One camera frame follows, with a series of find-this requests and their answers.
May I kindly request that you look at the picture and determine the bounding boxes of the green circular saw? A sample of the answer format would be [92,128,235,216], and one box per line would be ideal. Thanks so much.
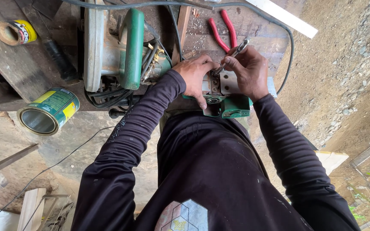
[83,0,173,94]

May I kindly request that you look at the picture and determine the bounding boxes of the black handled tool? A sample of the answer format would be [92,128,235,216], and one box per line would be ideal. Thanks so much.
[14,0,80,85]

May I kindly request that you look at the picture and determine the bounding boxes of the coiled black saw cord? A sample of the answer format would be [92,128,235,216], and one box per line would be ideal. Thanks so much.
[84,87,140,119]

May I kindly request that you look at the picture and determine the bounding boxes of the person's black shirt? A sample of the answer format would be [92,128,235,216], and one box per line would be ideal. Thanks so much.
[134,111,314,231]

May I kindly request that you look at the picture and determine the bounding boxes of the narrow wooden strip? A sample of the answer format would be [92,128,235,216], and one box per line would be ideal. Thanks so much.
[171,6,192,66]

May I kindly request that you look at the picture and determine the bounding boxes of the green open tin can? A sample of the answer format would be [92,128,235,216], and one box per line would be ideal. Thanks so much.
[17,87,80,136]

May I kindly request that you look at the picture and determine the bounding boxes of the pale wooden planks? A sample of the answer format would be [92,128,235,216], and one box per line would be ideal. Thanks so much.
[17,188,47,231]

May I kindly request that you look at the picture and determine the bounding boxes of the grey metal bar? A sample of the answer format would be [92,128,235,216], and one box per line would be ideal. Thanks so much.
[0,143,40,171]

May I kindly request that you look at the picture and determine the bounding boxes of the white flat board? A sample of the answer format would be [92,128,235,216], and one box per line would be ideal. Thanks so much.
[245,0,319,39]

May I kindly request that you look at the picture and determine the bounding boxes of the green electric planer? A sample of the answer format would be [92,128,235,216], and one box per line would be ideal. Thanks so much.
[182,68,278,119]

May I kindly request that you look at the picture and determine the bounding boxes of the red handled pliers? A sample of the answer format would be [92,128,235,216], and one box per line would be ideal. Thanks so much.
[208,9,239,54]

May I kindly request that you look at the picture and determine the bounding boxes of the rusty wire frame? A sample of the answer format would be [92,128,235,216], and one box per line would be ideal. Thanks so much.
[23,194,75,231]

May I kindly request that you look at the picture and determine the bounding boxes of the silver socket wrench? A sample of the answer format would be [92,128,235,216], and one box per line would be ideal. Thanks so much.
[213,39,250,76]

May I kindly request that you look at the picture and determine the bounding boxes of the person's left hand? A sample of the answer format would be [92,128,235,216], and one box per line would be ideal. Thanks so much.
[172,54,221,110]

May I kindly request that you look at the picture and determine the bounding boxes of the white plastic sheet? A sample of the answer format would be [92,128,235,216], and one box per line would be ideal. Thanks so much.
[0,209,21,231]

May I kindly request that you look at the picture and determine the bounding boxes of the person's right hand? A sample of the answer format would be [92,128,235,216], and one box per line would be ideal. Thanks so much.
[221,45,270,103]

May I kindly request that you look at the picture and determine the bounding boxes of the white stone block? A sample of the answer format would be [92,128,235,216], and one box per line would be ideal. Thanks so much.
[313,150,350,176]

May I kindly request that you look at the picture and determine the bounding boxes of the yellow glue can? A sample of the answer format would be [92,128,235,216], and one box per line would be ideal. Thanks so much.
[0,19,38,46]

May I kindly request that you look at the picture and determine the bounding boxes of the black power cable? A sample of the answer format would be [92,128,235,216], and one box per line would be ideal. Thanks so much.
[61,0,295,96]

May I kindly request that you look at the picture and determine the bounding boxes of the thin black wire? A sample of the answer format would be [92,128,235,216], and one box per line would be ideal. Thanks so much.
[0,126,116,231]

